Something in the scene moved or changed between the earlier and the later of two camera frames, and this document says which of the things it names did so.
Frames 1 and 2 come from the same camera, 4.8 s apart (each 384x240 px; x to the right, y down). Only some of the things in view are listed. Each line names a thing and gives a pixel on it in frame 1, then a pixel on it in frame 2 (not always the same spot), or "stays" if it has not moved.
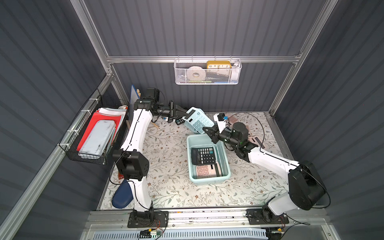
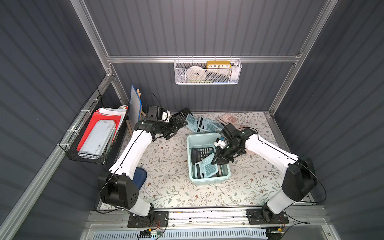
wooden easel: (128, 123) stays
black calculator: (203, 156) stays
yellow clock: (218, 64) stays
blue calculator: (197, 120) → (205, 168)
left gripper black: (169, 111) → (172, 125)
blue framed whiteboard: (134, 97) stays
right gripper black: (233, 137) → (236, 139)
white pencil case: (97, 139) stays
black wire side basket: (93, 132) stays
